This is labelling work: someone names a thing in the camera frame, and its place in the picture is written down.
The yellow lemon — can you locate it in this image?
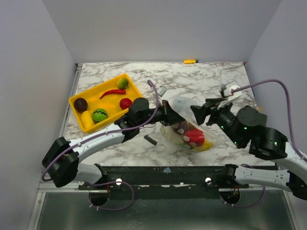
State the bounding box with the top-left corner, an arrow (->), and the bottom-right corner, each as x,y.
81,110 -> 94,129

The clear zip top bag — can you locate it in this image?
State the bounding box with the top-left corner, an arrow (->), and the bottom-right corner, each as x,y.
160,96 -> 219,152

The black comb-like part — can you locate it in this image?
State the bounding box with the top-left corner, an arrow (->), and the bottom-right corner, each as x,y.
144,135 -> 157,146

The red apple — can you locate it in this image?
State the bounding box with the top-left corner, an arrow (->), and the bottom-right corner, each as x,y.
119,98 -> 133,110

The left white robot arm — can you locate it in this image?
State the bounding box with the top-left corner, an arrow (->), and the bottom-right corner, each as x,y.
42,98 -> 184,189

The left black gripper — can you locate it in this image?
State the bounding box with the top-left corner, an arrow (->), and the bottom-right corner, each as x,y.
137,101 -> 185,127

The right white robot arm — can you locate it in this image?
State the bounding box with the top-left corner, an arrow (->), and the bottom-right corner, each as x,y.
190,98 -> 307,200

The aluminium extrusion frame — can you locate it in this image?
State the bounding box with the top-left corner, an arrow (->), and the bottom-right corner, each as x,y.
27,63 -> 103,230

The yellow banana bunch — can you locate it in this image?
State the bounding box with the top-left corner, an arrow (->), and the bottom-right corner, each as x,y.
180,139 -> 213,152

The dark passion fruit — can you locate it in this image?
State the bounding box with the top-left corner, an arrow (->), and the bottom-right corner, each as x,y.
73,98 -> 88,114

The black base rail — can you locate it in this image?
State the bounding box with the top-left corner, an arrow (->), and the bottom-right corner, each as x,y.
79,164 -> 247,200

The red bell pepper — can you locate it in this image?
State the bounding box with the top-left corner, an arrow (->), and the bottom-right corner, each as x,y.
183,129 -> 205,142

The yellow screwdriver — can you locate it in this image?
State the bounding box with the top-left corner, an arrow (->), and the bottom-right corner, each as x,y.
183,59 -> 205,64

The clear plastic screw box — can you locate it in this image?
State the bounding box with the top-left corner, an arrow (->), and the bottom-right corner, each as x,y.
171,96 -> 197,114

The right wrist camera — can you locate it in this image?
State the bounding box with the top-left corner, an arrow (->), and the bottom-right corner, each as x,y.
218,84 -> 242,108

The dark purple plum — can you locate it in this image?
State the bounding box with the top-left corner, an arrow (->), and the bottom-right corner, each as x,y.
171,121 -> 189,135

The green yellow mango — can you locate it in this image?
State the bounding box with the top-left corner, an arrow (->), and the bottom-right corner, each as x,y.
117,78 -> 129,90

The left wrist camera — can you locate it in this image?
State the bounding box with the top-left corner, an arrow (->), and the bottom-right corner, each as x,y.
157,86 -> 167,97

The yellow plastic tray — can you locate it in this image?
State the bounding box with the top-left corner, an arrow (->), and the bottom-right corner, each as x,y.
69,73 -> 142,133

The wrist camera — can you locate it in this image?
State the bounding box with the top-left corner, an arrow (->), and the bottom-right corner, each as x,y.
157,86 -> 167,97
218,84 -> 242,108

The red chili pepper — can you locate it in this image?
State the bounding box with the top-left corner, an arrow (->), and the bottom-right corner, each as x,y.
99,89 -> 126,99

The green ball black squiggle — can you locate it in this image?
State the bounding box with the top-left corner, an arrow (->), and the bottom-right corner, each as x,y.
92,108 -> 108,123

